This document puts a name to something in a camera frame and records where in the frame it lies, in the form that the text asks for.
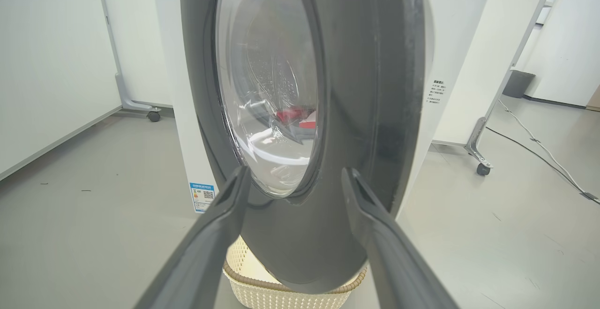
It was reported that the white washing machine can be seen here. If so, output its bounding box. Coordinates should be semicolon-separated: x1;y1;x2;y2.
150;0;497;218

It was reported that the white floor cable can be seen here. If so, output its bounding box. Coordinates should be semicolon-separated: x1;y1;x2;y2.
497;99;589;196

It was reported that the black floor cable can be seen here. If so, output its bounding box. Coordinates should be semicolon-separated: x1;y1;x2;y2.
485;126;600;205

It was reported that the blue energy label sticker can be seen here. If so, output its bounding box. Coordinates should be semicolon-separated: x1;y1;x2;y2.
189;182;217;214

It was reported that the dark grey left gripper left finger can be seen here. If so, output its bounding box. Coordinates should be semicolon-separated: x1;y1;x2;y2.
135;166;252;309

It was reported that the dark grey trash bin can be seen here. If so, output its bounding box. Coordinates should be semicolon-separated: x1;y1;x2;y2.
502;69;536;99

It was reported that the white partition panel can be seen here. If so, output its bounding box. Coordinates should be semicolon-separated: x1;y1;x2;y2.
432;0;559;169
0;0;123;181
96;0;175;115

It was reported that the cream perforated laundry basket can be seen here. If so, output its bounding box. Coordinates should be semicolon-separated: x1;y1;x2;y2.
222;235;368;309

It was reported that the dark round washer door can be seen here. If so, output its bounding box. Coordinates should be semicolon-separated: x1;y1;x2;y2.
180;0;435;294

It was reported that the red basketball jersey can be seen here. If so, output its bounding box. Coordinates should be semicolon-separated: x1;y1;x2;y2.
274;106;317;129

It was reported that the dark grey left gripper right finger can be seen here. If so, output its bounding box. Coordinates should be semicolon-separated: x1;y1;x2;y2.
341;167;459;309

